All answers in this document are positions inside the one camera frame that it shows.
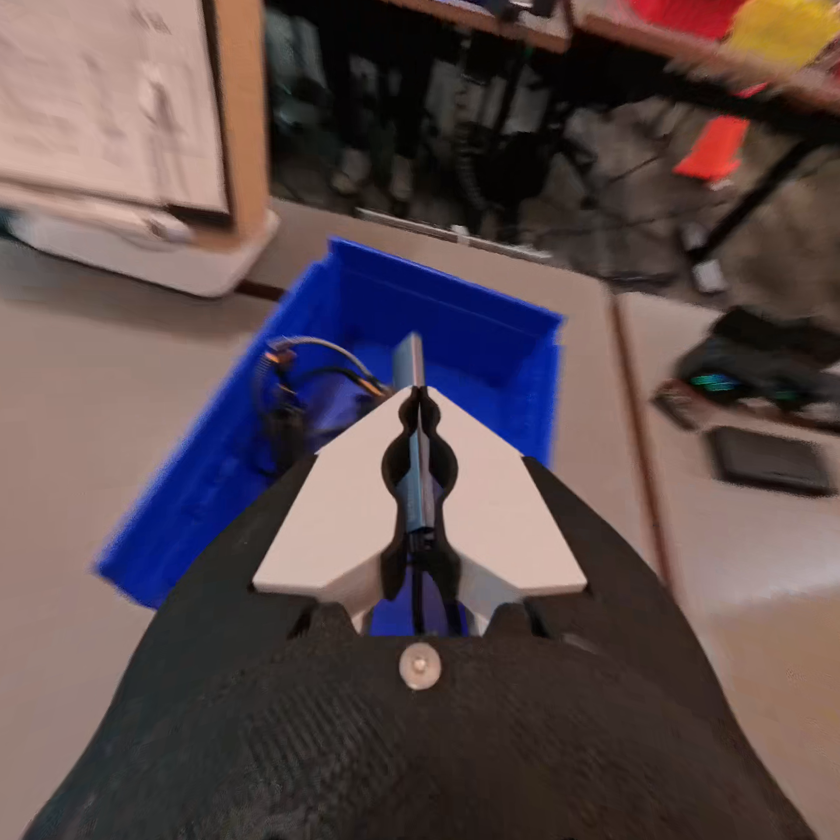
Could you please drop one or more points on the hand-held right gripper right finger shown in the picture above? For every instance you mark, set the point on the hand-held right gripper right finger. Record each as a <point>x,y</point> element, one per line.
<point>512,525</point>

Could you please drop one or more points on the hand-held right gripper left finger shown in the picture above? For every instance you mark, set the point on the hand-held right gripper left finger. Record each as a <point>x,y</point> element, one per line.
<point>328,525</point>

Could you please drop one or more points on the grey USB hub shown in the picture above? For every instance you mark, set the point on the grey USB hub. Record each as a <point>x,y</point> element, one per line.
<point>408,361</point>

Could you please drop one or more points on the large blue storage bin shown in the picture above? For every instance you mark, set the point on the large blue storage bin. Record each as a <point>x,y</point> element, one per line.
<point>459,321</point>

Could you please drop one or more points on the grey desk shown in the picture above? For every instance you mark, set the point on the grey desk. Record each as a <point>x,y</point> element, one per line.
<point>98,394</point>

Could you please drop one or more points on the black power bank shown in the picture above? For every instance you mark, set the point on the black power bank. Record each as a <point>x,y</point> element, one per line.
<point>774,459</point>

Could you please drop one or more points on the orange plastic object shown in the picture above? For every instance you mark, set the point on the orange plastic object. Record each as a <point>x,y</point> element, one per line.
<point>712,148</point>

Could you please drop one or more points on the white document stand with papers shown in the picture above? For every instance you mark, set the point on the white document stand with papers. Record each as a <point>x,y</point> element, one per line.
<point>98,98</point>

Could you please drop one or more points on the yellow storage bin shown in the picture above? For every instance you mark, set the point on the yellow storage bin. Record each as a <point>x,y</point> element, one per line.
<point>787,29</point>

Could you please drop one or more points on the black action camera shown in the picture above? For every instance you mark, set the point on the black action camera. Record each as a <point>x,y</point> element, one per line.
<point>754,354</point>

